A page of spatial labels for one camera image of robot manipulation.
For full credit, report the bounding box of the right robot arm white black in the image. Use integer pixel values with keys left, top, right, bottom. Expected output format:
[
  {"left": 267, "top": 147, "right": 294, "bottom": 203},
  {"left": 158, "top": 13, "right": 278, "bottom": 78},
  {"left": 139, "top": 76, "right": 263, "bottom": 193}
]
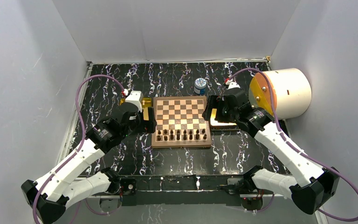
[{"left": 202, "top": 87, "right": 339, "bottom": 214}]

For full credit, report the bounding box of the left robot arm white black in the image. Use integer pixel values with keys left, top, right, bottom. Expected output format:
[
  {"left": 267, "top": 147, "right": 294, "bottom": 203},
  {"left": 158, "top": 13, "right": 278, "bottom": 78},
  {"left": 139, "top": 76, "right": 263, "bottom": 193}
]
[{"left": 21, "top": 91, "right": 156, "bottom": 224}]

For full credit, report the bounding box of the wooden chess board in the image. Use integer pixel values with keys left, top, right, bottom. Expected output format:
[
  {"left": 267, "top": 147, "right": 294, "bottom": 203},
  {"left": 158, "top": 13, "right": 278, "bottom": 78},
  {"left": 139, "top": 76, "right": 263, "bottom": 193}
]
[{"left": 151, "top": 96, "right": 212, "bottom": 149}]

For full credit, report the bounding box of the left gold tin tray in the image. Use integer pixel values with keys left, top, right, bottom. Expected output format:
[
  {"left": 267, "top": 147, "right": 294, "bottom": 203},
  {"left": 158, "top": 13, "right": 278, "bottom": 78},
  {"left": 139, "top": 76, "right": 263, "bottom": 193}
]
[{"left": 119, "top": 94, "right": 155, "bottom": 122}]

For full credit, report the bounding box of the gold tin tray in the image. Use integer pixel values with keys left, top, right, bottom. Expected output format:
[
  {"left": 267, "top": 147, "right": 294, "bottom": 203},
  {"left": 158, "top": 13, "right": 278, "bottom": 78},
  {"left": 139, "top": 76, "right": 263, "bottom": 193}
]
[
  {"left": 209, "top": 108, "right": 239, "bottom": 131},
  {"left": 119, "top": 94, "right": 155, "bottom": 122}
]

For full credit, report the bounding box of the right gold tin tray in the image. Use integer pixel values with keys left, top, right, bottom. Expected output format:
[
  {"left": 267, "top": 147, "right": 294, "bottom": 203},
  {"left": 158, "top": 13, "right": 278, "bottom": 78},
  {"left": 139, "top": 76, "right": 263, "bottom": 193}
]
[{"left": 209, "top": 108, "right": 239, "bottom": 131}]

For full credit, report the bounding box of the blue white small jar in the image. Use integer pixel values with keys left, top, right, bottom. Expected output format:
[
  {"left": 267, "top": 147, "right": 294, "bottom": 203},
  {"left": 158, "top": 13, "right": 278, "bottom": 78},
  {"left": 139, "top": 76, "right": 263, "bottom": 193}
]
[{"left": 194, "top": 77, "right": 207, "bottom": 95}]

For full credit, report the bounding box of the white cylinder orange lid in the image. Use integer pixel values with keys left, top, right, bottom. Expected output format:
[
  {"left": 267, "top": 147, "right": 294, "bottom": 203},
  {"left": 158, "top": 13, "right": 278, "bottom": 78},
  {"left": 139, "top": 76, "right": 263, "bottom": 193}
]
[{"left": 248, "top": 68, "right": 312, "bottom": 119}]

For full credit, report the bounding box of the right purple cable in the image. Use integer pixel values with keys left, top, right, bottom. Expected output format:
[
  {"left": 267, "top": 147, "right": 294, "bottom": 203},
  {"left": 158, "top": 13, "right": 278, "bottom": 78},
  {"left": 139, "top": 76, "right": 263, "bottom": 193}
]
[{"left": 228, "top": 68, "right": 358, "bottom": 222}]

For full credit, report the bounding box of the purple cable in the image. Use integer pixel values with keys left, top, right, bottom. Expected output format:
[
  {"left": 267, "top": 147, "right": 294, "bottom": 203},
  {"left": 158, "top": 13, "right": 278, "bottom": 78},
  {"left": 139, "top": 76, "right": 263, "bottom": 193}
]
[
  {"left": 32, "top": 74, "right": 126, "bottom": 224},
  {"left": 228, "top": 68, "right": 358, "bottom": 222}
]

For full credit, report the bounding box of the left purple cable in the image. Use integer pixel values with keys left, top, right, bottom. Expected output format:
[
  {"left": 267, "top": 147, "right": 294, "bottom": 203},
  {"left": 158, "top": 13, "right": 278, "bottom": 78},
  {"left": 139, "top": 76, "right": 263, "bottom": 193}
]
[{"left": 32, "top": 74, "right": 126, "bottom": 224}]

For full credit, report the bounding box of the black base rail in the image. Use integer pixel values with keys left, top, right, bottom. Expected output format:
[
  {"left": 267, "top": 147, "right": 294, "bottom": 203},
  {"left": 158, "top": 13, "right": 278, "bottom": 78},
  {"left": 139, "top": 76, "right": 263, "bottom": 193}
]
[{"left": 98, "top": 175, "right": 275, "bottom": 214}]

